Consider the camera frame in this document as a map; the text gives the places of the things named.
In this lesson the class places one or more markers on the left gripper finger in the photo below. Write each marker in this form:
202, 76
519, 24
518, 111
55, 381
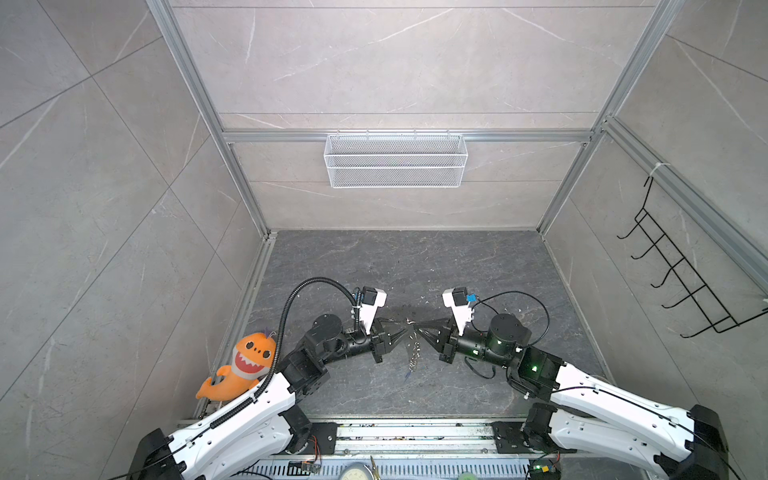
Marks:
396, 324
405, 338

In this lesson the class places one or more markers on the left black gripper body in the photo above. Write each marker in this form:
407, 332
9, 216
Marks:
372, 342

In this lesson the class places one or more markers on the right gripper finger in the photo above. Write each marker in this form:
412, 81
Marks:
433, 325
433, 337

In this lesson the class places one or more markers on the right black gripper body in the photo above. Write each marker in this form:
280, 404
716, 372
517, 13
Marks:
472, 346

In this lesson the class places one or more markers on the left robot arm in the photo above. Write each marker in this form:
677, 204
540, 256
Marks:
266, 419

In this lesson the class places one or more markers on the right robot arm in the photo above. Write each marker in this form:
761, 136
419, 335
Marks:
576, 411

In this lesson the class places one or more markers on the orange plush shark toy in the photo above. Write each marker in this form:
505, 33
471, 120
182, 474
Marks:
252, 359

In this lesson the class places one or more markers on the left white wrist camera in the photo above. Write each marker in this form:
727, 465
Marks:
368, 302

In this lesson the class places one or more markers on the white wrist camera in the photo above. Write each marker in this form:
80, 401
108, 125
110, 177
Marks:
459, 300
368, 302

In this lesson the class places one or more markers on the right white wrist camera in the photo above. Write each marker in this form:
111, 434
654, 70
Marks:
459, 300

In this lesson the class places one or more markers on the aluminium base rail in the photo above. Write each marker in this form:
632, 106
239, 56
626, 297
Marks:
452, 436

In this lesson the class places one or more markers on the white wire mesh basket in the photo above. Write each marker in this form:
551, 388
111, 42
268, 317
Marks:
395, 160

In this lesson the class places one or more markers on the black wire hook rack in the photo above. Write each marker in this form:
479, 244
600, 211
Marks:
678, 266

